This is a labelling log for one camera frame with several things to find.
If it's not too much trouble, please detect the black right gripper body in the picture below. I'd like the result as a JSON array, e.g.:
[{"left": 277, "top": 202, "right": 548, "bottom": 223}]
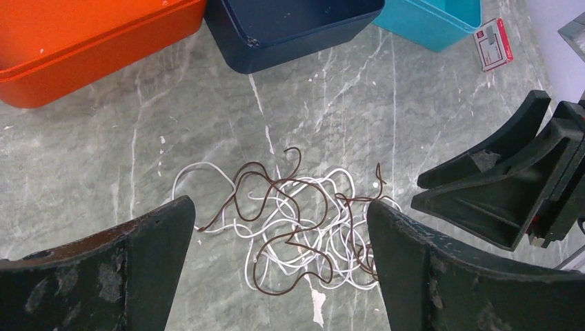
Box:
[{"left": 526, "top": 97, "right": 584, "bottom": 248}]

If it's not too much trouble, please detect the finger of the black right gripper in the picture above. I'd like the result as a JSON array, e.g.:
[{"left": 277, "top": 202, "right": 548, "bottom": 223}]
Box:
[
  {"left": 417, "top": 90, "right": 551, "bottom": 189},
  {"left": 410, "top": 117, "right": 585, "bottom": 252}
]

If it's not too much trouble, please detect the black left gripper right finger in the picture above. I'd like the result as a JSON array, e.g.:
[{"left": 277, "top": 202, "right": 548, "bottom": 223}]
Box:
[{"left": 367, "top": 201, "right": 584, "bottom": 330}]

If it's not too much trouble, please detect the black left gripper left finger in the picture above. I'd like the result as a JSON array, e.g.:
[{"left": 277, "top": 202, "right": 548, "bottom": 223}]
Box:
[{"left": 1, "top": 195, "right": 196, "bottom": 330}]

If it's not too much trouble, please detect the white thin cable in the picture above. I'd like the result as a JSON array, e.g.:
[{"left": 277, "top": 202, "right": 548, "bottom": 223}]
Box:
[{"left": 171, "top": 161, "right": 403, "bottom": 292}]

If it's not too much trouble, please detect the dark brown thin cable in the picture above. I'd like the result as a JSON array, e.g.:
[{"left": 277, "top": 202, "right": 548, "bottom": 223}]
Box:
[{"left": 196, "top": 147, "right": 399, "bottom": 297}]

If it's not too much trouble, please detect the red white small card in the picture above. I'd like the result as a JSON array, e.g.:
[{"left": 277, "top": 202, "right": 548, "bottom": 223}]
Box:
[{"left": 473, "top": 18, "right": 514, "bottom": 72}]

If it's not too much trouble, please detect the teal plastic bin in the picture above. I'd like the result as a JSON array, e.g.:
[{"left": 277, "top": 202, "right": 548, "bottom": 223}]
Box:
[{"left": 373, "top": 0, "right": 482, "bottom": 52}]

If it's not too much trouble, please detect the orange plastic bin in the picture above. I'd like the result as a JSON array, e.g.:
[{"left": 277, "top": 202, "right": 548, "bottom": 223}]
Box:
[{"left": 1, "top": 0, "right": 206, "bottom": 108}]

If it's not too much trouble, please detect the dark blue plastic bin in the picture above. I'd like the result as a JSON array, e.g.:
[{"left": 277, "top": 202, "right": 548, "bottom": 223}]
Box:
[{"left": 204, "top": 0, "right": 385, "bottom": 74}]

